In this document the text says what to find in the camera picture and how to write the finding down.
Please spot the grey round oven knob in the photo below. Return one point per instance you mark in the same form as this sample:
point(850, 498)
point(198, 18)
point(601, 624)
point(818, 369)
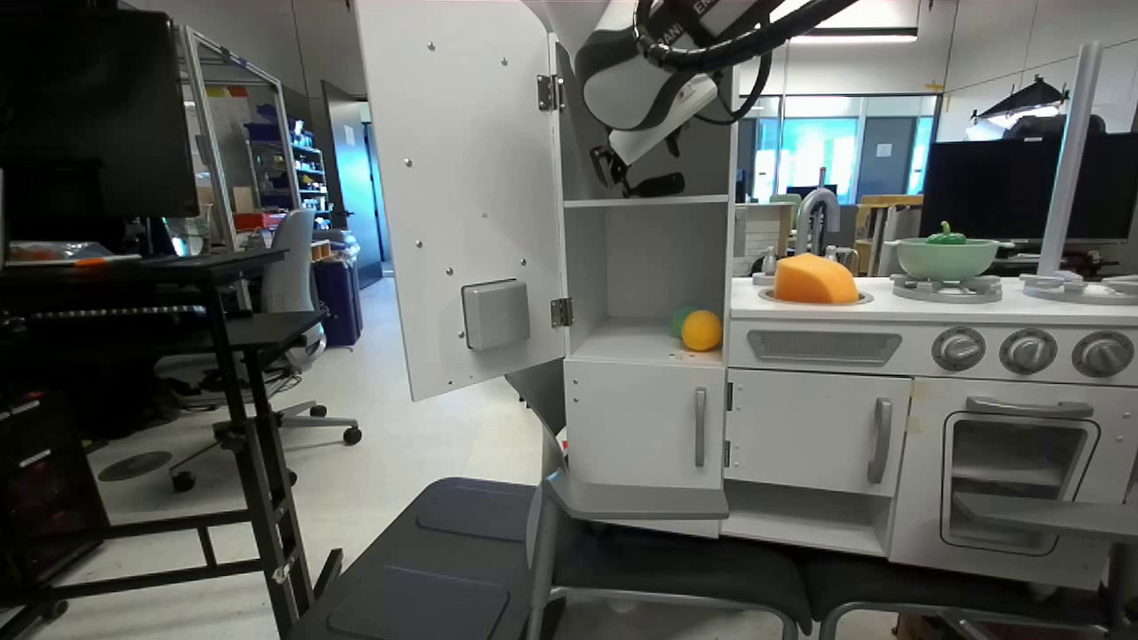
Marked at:
point(959, 349)
point(1029, 352)
point(1104, 355)

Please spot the black computer monitor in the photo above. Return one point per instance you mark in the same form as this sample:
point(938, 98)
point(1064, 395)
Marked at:
point(83, 119)

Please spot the green toy bell pepper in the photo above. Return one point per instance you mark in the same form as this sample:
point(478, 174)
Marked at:
point(946, 235)

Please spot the mint green toy pot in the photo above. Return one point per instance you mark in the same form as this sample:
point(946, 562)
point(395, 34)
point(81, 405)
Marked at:
point(946, 261)

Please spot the white toy play kitchen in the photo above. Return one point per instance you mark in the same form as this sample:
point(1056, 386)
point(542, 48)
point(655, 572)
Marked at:
point(643, 261)

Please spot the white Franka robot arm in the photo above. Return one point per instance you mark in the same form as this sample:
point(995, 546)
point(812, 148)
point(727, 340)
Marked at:
point(644, 94)

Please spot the grey round stove burner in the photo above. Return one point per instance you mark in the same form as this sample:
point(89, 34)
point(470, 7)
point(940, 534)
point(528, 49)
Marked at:
point(946, 288)

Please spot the wide black monitor row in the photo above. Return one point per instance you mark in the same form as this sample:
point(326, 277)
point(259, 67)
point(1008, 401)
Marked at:
point(996, 181)

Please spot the grey office chair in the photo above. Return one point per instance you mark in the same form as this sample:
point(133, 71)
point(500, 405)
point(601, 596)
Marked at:
point(451, 555)

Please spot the yellow toy ball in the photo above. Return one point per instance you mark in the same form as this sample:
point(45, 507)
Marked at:
point(702, 333)

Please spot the white office chair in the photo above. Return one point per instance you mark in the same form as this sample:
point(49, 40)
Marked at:
point(291, 269)

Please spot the grey toy faucet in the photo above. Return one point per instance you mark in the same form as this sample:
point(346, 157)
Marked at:
point(816, 207)

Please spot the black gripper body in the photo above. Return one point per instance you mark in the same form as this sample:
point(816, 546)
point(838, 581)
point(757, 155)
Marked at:
point(644, 181)

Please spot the white upright post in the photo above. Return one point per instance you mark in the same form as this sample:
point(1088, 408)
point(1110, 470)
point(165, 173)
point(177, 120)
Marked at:
point(1071, 164)

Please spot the small metal door hinge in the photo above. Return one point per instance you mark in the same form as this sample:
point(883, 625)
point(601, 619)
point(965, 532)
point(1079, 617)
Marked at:
point(560, 315)
point(548, 91)

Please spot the small white fridge door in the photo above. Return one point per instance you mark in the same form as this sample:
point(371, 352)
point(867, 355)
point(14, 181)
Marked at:
point(643, 426)

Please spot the black rolling stand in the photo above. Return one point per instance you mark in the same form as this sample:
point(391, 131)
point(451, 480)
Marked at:
point(253, 472)

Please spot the large white fridge door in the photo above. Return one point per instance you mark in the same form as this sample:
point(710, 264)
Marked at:
point(464, 180)

